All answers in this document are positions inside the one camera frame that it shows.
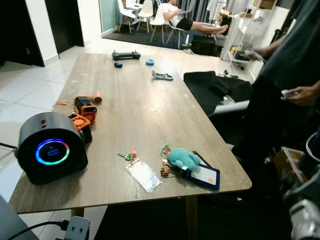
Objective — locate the white roll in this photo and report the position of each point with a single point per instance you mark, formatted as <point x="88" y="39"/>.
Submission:
<point x="230" y="108"/>

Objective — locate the dark rug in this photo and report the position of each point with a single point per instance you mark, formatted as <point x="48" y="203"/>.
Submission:
<point x="135" y="37"/>

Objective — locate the seated person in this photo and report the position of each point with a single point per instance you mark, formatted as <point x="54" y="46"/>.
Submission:
<point x="172" y="12"/>

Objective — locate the grey black hand tool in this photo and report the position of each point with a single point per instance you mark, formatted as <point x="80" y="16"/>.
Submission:
<point x="161" y="76"/>

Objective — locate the black door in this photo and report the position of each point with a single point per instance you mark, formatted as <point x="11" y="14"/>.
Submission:
<point x="65" y="22"/>
<point x="17" y="30"/>

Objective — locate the grey curtains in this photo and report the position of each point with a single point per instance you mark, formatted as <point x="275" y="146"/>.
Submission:
<point x="200" y="7"/>

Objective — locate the white shelf cart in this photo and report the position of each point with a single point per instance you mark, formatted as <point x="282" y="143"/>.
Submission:
<point x="245" y="30"/>

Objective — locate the dark blue puck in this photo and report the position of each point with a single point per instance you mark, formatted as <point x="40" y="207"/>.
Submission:
<point x="118" y="64"/>

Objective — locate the clear plastic card holder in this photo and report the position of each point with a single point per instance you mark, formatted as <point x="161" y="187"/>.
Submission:
<point x="144" y="176"/>

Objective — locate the wooden table leg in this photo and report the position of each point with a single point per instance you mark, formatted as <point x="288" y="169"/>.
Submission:
<point x="192" y="217"/>
<point x="78" y="212"/>

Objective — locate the orange cylinder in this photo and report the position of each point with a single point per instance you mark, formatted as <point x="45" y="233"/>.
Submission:
<point x="97" y="97"/>

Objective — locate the white handheld controller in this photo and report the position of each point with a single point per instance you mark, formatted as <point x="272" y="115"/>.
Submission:
<point x="286" y="93"/>

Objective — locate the white chair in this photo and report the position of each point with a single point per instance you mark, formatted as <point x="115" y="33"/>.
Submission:
<point x="126" y="12"/>
<point x="146" y="10"/>
<point x="159" y="19"/>

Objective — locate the black round speaker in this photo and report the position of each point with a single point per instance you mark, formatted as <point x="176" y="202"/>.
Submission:
<point x="75" y="167"/>

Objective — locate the cardboard box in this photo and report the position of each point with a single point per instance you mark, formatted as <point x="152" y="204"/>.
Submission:
<point x="287" y="160"/>

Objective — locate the person's left hand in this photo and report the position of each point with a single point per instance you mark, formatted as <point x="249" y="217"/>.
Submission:
<point x="307" y="95"/>

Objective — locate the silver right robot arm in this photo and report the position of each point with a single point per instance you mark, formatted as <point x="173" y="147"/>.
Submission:
<point x="305" y="222"/>

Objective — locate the keys with orange tag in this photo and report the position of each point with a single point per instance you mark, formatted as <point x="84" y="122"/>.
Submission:
<point x="129" y="156"/>

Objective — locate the orange black power tool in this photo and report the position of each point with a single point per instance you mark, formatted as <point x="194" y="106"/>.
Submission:
<point x="85" y="106"/>

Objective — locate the black bag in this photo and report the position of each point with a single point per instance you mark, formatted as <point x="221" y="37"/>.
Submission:
<point x="206" y="46"/>

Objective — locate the black floor mat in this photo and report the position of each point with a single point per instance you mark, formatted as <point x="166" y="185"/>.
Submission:
<point x="150" y="220"/>

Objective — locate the orange square fan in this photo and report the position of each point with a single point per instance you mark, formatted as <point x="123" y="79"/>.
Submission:
<point x="80" y="122"/>

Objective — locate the black cloth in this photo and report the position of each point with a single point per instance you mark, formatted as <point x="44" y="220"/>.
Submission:
<point x="205" y="87"/>

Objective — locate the blue tape roll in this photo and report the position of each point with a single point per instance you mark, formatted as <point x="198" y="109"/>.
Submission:
<point x="150" y="62"/>

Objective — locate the person's right hand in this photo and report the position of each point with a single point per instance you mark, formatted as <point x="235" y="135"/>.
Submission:
<point x="260" y="54"/>

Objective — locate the standing person dark clothes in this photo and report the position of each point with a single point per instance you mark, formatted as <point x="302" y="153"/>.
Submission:
<point x="295" y="50"/>

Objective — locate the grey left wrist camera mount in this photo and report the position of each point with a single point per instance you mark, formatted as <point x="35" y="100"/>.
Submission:
<point x="77" y="230"/>

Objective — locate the small orange clip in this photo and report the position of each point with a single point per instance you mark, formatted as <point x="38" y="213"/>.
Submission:
<point x="60" y="103"/>

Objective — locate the black handheld controller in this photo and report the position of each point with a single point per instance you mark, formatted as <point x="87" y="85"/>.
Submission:
<point x="126" y="55"/>

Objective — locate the wooden table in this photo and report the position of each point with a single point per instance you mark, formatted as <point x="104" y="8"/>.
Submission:
<point x="140" y="115"/>

